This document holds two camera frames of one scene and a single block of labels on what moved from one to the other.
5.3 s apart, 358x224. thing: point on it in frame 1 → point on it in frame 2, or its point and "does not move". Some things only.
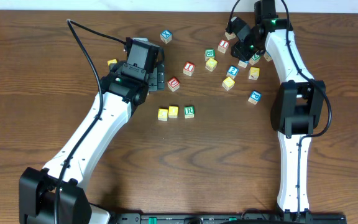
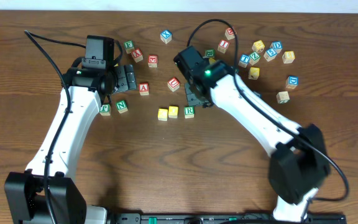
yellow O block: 173,112 does not move
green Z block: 255,59 does not move
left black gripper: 160,78 → 129,78
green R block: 189,112 does not move
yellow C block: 163,114 does not move
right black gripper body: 239,50 → 196,98
